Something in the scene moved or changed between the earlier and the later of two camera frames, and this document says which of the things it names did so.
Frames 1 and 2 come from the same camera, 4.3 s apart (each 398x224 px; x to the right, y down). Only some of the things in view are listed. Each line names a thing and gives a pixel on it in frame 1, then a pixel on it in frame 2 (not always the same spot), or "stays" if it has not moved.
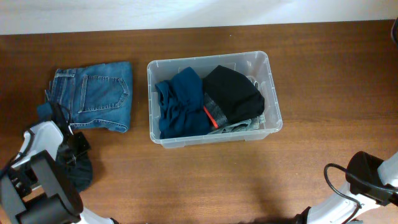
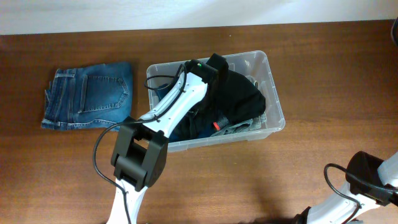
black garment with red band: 230,96 stays
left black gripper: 83,147 → 209,106
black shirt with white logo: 78,169 → 196,122
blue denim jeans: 96,95 stays
